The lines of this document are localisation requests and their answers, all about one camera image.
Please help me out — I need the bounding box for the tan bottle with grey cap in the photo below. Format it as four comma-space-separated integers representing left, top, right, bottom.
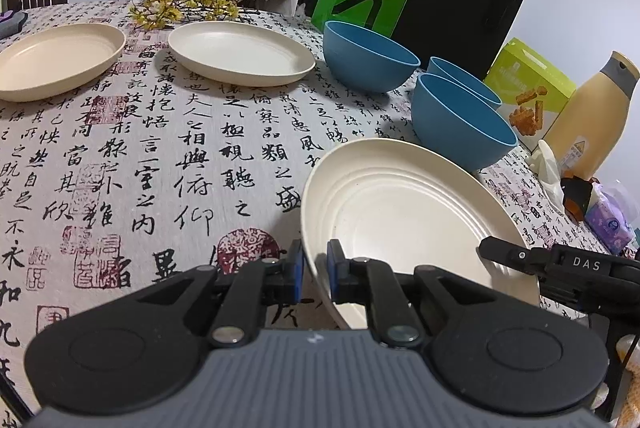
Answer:
542, 51, 640, 179

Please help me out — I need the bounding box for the black paper bag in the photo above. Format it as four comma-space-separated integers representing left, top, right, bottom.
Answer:
392, 0, 528, 81

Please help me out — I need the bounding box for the purple tissue pack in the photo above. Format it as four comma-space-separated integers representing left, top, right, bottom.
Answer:
585, 182, 639, 255

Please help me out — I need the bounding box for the white rubber glove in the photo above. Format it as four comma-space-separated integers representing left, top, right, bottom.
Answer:
530, 139, 566, 213

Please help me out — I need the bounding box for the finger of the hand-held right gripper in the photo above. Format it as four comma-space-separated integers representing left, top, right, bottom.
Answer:
479, 237, 553, 279

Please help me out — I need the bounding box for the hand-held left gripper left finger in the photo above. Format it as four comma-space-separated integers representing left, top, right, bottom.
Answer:
132, 238, 306, 350

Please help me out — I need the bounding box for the purple grey glove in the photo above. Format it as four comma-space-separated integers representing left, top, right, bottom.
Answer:
0, 10, 27, 39

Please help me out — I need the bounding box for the blue bowl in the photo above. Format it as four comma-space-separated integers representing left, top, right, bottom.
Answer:
426, 56, 503, 109
323, 20, 421, 94
411, 74, 519, 171

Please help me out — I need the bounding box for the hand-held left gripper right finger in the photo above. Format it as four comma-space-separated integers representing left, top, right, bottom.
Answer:
326, 238, 498, 350

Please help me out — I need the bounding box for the yellow-green snack box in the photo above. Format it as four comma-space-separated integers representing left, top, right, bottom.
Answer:
484, 38, 576, 141

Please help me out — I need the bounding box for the cream plate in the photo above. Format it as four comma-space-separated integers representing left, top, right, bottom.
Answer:
300, 138, 542, 330
0, 22, 126, 103
168, 20, 317, 87

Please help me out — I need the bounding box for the black orange pouch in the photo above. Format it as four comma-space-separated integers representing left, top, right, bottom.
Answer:
560, 175, 601, 223

